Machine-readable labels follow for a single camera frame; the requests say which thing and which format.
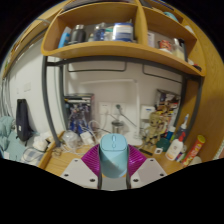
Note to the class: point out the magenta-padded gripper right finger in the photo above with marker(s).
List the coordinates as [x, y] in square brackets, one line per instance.
[150, 171]

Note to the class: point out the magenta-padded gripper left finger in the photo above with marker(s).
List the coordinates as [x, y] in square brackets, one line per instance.
[77, 172]

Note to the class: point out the light blue computer mouse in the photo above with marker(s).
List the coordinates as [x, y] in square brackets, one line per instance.
[113, 156]

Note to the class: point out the black pen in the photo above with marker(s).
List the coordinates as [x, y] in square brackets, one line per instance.
[145, 152]

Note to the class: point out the small white desk clock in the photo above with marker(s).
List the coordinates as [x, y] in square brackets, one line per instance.
[158, 150]

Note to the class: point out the dark green box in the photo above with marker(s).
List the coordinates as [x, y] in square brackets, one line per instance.
[164, 145]

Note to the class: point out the white pump lotion bottle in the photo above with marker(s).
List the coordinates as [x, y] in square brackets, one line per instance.
[175, 148]

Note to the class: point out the clear domed white device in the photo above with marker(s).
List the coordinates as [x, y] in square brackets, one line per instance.
[70, 138]

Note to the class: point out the white multi-port charger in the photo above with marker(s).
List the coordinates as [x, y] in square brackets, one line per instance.
[87, 137]

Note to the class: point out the brown tree figurine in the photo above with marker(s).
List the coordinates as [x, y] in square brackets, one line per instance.
[154, 128]

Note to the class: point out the white tissue pack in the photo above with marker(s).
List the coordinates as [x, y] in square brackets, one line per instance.
[40, 142]

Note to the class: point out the red yellow snack can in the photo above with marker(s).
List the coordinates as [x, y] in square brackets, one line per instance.
[194, 150]

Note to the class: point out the blue white plaid pillow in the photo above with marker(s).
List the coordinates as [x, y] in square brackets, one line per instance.
[31, 155]

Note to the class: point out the metal cup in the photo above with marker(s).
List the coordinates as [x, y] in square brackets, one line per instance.
[118, 127]

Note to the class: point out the robot model kit box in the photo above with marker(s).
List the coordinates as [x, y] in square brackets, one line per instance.
[79, 115]

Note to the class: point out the white desk lamp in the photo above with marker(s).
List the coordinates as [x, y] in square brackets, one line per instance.
[137, 106]

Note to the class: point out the colourful printed box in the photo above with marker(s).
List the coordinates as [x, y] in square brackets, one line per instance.
[170, 103]

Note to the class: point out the black bag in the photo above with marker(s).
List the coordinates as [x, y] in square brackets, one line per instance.
[24, 121]

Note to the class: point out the teal bed blanket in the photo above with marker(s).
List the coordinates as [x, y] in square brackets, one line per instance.
[8, 133]

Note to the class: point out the wooden shelf unit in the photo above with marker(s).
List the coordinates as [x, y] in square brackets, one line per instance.
[110, 50]

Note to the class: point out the white wall-mounted box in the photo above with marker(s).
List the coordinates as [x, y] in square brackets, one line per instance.
[146, 111]

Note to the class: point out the white wall socket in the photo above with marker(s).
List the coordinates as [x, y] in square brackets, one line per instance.
[105, 108]
[121, 108]

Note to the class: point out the grey metal shelf frame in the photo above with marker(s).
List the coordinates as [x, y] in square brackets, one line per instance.
[46, 100]

